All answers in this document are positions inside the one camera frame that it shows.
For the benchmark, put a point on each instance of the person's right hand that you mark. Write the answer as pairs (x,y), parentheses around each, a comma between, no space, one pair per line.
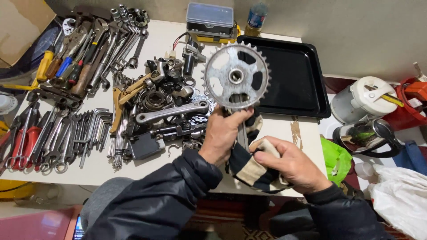
(297,166)

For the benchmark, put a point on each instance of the person's left hand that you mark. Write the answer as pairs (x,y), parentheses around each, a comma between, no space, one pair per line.
(220,136)

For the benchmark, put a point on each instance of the person's left fingers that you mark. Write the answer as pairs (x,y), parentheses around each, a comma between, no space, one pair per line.
(241,115)

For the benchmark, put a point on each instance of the striped black beige cloth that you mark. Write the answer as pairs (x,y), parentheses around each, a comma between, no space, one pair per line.
(248,173)

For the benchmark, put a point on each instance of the black baking tray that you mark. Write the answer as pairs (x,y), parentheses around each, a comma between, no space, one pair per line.
(293,80)

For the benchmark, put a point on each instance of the heap of small bicycle parts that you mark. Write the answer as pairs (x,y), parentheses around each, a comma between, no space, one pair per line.
(170,83)

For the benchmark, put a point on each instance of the yellow tool case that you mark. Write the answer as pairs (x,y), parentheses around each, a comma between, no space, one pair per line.
(216,38)

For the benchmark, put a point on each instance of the plastic bottle with blue label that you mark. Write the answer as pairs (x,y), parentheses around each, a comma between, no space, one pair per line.
(255,20)

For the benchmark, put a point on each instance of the black rectangular box part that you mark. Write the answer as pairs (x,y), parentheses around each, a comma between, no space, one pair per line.
(145,146)

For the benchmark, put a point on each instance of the black case with clear lid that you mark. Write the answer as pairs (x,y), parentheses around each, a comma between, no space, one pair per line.
(209,18)

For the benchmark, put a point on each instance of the green plastic bag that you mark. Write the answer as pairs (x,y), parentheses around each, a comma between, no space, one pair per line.
(335,158)

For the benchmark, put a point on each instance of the gold metal lever tool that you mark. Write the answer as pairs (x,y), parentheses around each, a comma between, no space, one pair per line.
(125,96)

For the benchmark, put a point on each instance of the white electric kettle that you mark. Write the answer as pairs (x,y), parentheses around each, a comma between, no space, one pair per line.
(363,100)

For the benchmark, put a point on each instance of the shiny steel kettle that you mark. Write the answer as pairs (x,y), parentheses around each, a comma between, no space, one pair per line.
(363,136)

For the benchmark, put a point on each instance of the small white plastic bottle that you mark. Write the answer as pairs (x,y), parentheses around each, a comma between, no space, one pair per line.
(364,170)

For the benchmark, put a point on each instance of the pile of long steel wrenches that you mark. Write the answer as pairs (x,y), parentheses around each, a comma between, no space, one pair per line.
(113,50)

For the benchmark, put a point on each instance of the set of hex keys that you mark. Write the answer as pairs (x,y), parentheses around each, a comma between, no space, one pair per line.
(95,130)

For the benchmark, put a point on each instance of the group of steel sockets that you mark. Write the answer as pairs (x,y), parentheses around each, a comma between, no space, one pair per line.
(130,15)

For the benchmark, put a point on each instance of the person's gray trouser leg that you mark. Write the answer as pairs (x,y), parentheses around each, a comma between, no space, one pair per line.
(103,196)

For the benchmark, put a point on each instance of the red plastic container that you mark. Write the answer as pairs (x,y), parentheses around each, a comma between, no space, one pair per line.
(412,103)

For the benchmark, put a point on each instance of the blue fabric bag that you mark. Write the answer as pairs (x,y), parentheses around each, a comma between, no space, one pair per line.
(412,156)

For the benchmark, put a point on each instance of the white plastic bag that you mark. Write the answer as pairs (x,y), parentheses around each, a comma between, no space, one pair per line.
(400,196)

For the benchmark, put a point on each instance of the row of small combination spanners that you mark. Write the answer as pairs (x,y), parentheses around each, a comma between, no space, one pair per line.
(56,140)

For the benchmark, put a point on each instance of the phone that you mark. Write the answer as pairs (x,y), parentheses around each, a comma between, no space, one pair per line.
(78,230)

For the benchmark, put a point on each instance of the steel scissors forceps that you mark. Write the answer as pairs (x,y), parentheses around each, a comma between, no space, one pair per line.
(20,143)

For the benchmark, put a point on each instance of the pink stool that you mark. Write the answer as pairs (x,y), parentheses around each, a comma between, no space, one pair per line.
(36,225)

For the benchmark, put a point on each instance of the white round container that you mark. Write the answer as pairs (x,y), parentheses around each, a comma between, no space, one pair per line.
(7,103)

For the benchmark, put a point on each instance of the brown cardboard box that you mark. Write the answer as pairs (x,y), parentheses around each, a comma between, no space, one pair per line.
(20,26)

